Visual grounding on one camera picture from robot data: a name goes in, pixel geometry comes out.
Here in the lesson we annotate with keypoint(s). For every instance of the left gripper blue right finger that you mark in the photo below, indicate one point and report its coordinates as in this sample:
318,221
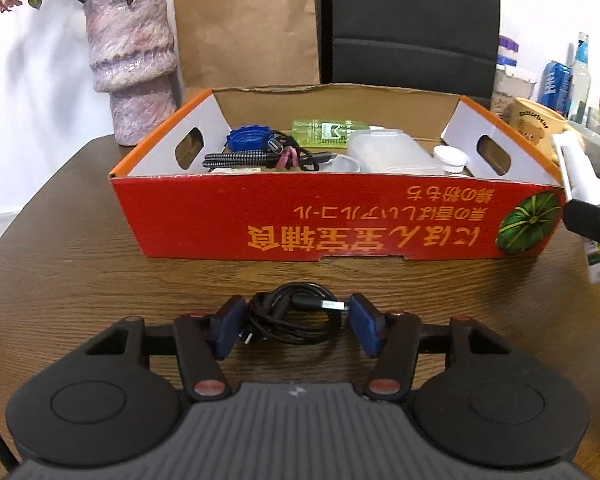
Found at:
392,340

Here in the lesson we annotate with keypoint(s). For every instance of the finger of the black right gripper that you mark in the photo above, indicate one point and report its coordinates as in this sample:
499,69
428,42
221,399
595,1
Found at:
583,218

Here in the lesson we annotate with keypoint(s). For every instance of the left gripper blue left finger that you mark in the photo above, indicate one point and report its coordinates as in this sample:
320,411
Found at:
202,341

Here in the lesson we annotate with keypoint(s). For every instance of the white tube bottle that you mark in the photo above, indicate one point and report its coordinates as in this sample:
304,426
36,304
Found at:
580,183

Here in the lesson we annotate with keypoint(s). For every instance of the red orange cardboard box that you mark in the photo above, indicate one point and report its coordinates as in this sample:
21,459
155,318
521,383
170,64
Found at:
294,215

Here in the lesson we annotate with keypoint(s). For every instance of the yellow bear mug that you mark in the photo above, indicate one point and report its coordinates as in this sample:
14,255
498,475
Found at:
537,124

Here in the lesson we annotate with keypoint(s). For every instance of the blue drink can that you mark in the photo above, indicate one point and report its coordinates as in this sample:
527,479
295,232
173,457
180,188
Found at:
555,86

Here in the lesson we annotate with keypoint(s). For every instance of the clear glass bottle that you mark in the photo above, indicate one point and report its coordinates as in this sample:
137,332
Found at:
580,82

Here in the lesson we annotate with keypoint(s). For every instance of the white ribbed bottle cap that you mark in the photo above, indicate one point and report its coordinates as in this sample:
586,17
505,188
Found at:
452,160

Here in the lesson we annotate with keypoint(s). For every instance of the clear food storage container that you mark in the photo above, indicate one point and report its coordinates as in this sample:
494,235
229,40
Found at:
506,89

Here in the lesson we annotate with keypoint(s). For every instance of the translucent plastic box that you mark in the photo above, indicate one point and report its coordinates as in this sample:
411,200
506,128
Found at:
382,151

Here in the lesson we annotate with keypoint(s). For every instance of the purple lidded small jar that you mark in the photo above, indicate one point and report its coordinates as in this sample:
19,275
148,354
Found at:
507,51

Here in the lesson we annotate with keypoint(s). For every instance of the blue ribbed bottle cap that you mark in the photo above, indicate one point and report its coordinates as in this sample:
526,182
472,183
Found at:
249,138

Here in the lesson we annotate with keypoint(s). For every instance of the green spray bottle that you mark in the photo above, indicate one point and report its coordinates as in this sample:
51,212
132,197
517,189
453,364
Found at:
317,133

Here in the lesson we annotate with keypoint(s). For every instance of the black paper bag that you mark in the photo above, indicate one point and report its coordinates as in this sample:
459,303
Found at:
445,46

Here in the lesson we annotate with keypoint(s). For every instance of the pink textured ceramic vase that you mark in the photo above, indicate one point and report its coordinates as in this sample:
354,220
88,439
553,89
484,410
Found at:
132,59

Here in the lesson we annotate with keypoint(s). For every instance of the brown paper bag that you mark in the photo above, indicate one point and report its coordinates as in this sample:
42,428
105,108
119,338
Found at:
247,43

